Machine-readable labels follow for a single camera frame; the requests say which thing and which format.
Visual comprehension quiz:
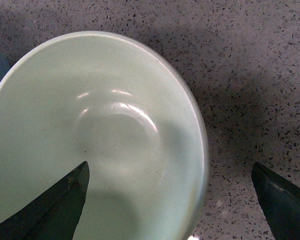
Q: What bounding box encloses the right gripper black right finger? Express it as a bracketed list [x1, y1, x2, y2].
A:
[251, 162, 300, 240]

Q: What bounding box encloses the green bowl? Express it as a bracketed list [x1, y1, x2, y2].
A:
[0, 31, 209, 240]

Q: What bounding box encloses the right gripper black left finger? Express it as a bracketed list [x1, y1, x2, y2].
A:
[0, 161, 89, 240]

